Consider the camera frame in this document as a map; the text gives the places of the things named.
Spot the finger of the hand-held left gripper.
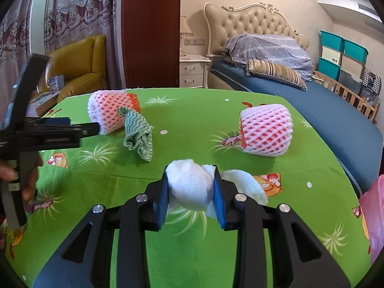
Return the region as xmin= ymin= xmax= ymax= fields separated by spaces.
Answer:
xmin=20 ymin=122 xmax=101 ymax=151
xmin=28 ymin=117 xmax=72 ymax=127

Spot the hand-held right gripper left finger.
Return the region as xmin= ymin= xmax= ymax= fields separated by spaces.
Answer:
xmin=33 ymin=165 xmax=169 ymax=288

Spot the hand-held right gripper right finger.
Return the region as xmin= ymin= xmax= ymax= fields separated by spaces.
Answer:
xmin=211 ymin=165 xmax=351 ymax=288

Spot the white tissue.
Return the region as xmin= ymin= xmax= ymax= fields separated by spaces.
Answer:
xmin=166 ymin=159 xmax=217 ymax=212

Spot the pink-lined trash bin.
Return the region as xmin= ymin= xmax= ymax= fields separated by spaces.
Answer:
xmin=358 ymin=174 xmax=384 ymax=265

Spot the person's left hand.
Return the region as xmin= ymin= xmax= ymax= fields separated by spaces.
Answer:
xmin=0 ymin=155 xmax=44 ymax=214

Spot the white red flat box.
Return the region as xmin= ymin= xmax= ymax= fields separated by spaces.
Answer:
xmin=25 ymin=91 xmax=62 ymax=118

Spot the blue printed box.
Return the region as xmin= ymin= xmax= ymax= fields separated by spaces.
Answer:
xmin=48 ymin=75 xmax=65 ymax=92

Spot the pink foam net with orange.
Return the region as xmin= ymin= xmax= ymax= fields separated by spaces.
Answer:
xmin=88 ymin=90 xmax=141 ymax=136

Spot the yellow leather armchair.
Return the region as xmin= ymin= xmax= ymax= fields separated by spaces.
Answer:
xmin=35 ymin=34 xmax=108 ymax=104

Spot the green wavy cloth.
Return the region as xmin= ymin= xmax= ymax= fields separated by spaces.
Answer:
xmin=117 ymin=106 xmax=154 ymax=163

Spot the green printed tablecloth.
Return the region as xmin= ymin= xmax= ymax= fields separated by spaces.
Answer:
xmin=5 ymin=87 xmax=376 ymax=288

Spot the lace patterned curtain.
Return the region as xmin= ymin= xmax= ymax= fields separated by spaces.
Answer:
xmin=0 ymin=0 xmax=124 ymax=118

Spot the foam-netted red fruit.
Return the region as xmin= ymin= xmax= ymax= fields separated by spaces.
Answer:
xmin=239 ymin=103 xmax=293 ymax=158

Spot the cream nightstand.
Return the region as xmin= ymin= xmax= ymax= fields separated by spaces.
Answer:
xmin=179 ymin=54 xmax=212 ymax=89

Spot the bed with blue sheet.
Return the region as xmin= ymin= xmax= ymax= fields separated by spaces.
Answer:
xmin=207 ymin=60 xmax=384 ymax=196

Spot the striped pillow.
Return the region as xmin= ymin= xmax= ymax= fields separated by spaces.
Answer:
xmin=246 ymin=59 xmax=308 ymax=92

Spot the cream table lamp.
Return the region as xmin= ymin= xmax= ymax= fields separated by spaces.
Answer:
xmin=179 ymin=16 xmax=196 ymax=57

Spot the blue patterned quilt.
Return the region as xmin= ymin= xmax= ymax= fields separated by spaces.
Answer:
xmin=222 ymin=34 xmax=314 ymax=82

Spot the teal storage box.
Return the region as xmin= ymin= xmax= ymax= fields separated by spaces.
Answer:
xmin=319 ymin=30 xmax=345 ymax=53
xmin=318 ymin=57 xmax=342 ymax=81
xmin=343 ymin=39 xmax=369 ymax=65

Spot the grey clear storage box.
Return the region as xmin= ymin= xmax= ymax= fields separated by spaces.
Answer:
xmin=339 ymin=68 xmax=364 ymax=95

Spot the beige storage box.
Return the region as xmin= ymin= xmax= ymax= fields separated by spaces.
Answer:
xmin=318 ymin=48 xmax=343 ymax=67

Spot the beige tufted headboard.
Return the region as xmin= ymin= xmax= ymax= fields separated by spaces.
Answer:
xmin=204 ymin=2 xmax=310 ymax=58

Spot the tan storage box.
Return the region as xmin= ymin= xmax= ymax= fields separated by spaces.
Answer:
xmin=340 ymin=54 xmax=366 ymax=74

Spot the checkered storage bag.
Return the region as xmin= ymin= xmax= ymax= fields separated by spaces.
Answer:
xmin=361 ymin=67 xmax=382 ymax=97

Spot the ceiling air vent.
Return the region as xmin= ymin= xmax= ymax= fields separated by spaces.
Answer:
xmin=358 ymin=3 xmax=379 ymax=16

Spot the brown wooden door frame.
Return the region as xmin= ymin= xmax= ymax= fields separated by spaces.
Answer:
xmin=120 ymin=0 xmax=182 ymax=90

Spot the wooden crib rail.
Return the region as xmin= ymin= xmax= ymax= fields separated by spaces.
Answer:
xmin=312 ymin=70 xmax=380 ymax=124

